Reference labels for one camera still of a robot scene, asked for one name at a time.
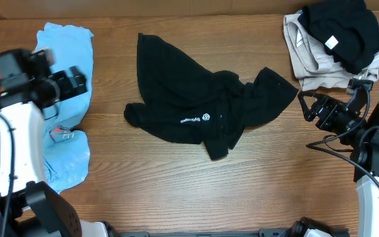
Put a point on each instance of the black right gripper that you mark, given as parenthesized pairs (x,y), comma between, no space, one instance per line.
(322,107)

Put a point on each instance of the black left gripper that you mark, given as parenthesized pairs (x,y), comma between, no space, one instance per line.
(66,83)

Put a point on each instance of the black polo shirt with logo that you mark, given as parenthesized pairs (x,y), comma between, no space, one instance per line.
(185,103)

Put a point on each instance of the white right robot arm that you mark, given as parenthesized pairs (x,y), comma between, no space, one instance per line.
(363,154)

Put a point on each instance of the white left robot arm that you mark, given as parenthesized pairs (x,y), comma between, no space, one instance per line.
(28,205)

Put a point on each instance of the folded beige garment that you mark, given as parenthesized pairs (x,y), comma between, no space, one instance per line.
(312,66)

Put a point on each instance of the light blue t-shirt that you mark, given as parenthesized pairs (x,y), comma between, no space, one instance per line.
(66,151)

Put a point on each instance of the folded black garment with tag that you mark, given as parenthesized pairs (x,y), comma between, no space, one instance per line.
(346,28)

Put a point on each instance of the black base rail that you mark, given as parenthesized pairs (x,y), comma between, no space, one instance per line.
(263,232)

